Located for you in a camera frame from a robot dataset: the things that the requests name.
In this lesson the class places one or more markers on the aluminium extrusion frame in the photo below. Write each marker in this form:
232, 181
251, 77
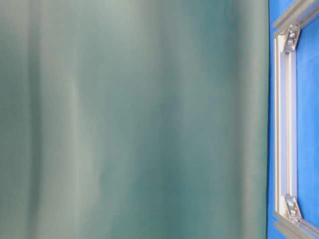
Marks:
286, 124

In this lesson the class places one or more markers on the blue table mat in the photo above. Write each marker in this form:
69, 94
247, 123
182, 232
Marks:
294, 119

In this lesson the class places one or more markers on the green backdrop curtain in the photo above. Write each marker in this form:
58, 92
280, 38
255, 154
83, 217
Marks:
134, 119

